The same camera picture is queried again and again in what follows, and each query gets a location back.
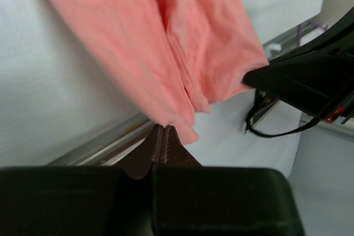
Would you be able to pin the aluminium table rail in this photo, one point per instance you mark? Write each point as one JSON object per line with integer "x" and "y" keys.
{"x": 113, "y": 144}

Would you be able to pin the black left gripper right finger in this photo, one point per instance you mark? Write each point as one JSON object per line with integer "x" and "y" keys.
{"x": 172, "y": 152}

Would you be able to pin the salmon pink t-shirt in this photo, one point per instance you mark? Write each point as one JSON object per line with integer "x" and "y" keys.
{"x": 171, "y": 58}

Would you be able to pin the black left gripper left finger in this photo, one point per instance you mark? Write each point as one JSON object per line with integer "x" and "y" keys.
{"x": 138, "y": 162}

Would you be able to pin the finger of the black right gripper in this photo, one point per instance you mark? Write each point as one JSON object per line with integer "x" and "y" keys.
{"x": 316, "y": 78}

